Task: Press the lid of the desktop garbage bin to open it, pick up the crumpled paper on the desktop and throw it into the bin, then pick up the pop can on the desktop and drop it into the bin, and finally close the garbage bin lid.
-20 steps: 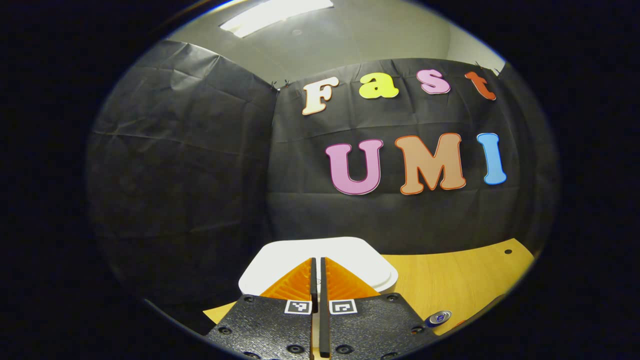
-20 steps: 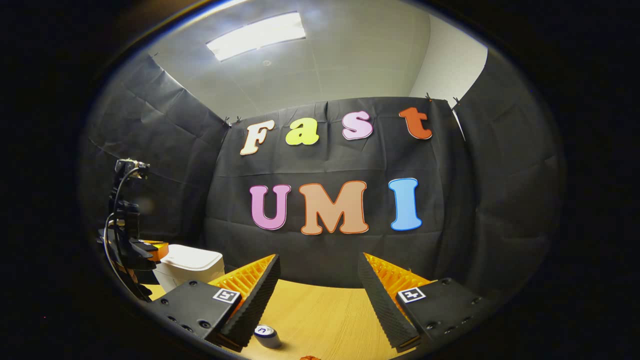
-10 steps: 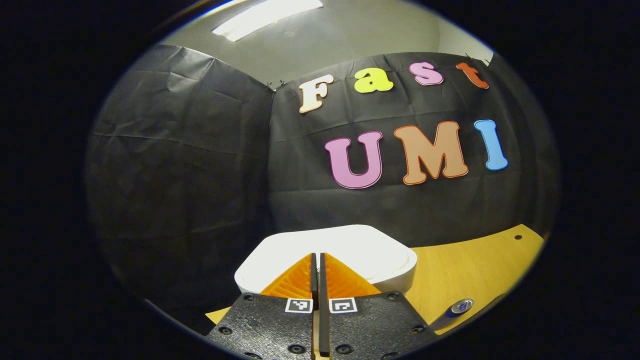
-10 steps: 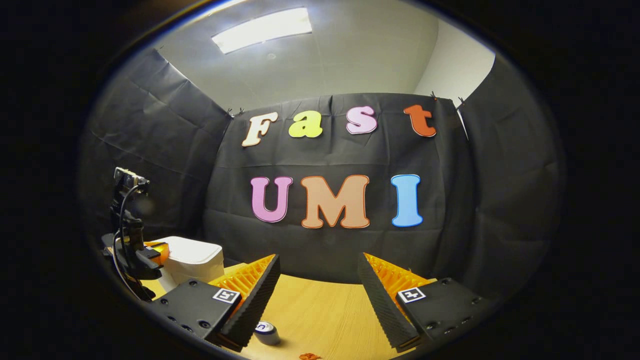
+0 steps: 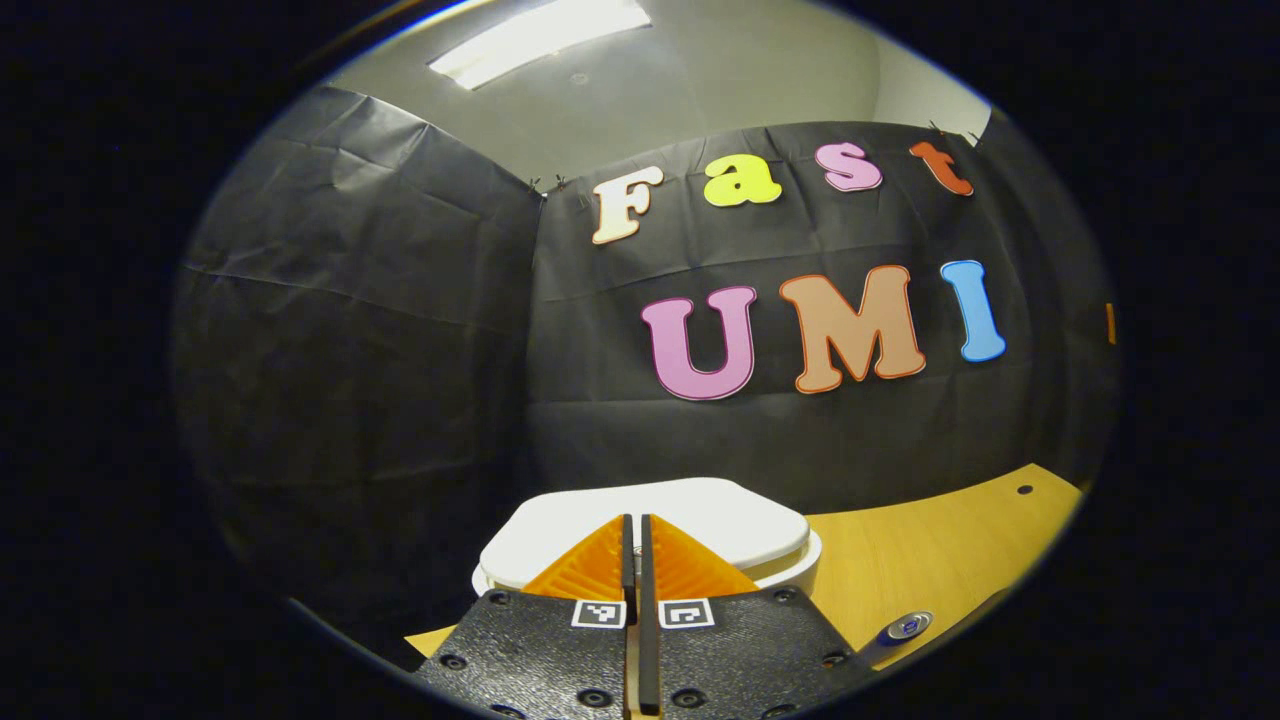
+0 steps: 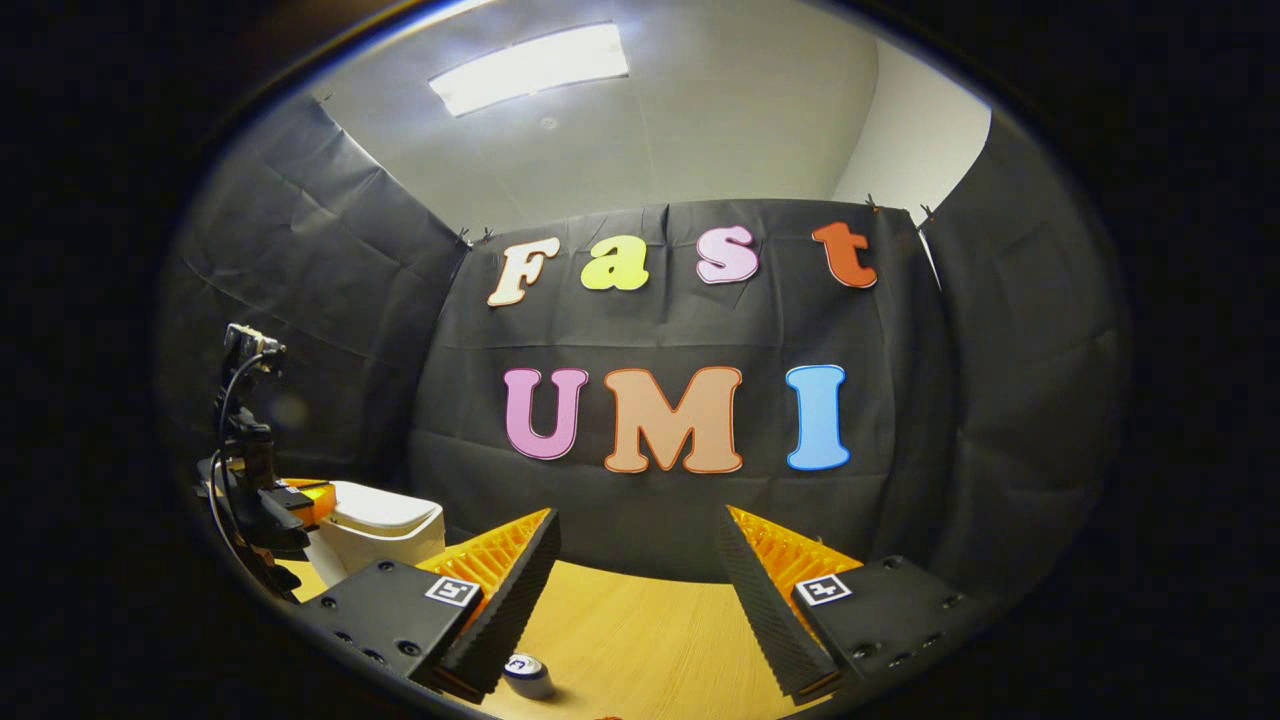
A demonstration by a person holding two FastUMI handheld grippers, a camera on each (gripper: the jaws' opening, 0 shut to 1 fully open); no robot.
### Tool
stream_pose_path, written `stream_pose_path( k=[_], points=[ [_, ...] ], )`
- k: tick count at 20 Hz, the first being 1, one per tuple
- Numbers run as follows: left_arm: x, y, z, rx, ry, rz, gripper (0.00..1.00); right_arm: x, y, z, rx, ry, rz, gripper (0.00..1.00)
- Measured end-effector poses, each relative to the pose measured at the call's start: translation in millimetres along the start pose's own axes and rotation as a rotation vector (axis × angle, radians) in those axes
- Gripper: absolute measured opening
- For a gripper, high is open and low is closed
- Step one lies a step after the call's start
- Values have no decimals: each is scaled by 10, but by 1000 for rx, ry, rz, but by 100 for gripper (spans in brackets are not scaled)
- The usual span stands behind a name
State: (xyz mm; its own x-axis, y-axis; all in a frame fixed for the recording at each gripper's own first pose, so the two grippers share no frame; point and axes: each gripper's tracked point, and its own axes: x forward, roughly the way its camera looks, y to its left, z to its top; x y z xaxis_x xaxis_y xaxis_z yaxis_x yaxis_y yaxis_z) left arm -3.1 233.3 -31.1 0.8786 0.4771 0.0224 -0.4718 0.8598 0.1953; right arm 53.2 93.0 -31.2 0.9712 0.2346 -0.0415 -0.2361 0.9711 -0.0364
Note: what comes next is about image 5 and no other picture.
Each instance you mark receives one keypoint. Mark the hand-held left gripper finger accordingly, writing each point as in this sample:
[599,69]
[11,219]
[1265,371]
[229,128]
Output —
[628,570]
[648,600]

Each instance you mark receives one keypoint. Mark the white desktop garbage bin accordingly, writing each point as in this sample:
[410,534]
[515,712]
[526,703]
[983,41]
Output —
[700,520]

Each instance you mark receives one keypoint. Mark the black backdrop cloth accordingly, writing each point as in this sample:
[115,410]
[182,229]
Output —
[400,350]

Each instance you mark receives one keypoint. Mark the rectangular ceiling light panel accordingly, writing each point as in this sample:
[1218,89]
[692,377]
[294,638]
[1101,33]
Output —
[540,40]

